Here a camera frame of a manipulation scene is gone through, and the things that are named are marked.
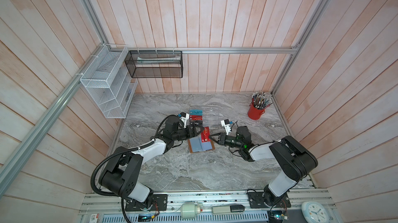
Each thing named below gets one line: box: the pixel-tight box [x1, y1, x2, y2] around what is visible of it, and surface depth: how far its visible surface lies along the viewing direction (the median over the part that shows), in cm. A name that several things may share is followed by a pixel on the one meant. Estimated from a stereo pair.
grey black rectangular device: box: [211, 204, 246, 215], surface depth 70 cm
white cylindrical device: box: [181, 202, 204, 219], surface depth 66 cm
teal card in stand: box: [189, 109, 203, 116], surface depth 102 cm
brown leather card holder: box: [187, 136, 216, 153], surface depth 92 cm
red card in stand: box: [189, 115, 203, 121], surface depth 103 cm
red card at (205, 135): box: [201, 126, 211, 143], surface depth 87 cm
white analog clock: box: [301, 201, 330, 223], surface depth 70 cm
